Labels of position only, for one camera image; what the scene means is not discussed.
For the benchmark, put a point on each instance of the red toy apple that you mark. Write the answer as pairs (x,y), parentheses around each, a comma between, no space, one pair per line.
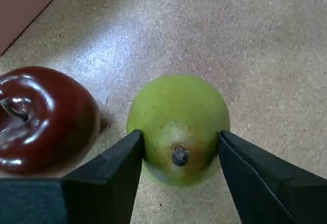
(51,132)

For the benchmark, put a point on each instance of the green toy pear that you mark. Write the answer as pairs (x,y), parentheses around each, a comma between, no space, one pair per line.
(178,101)

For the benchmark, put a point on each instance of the pink cardboard box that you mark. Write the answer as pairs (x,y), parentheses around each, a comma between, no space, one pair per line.
(20,4)

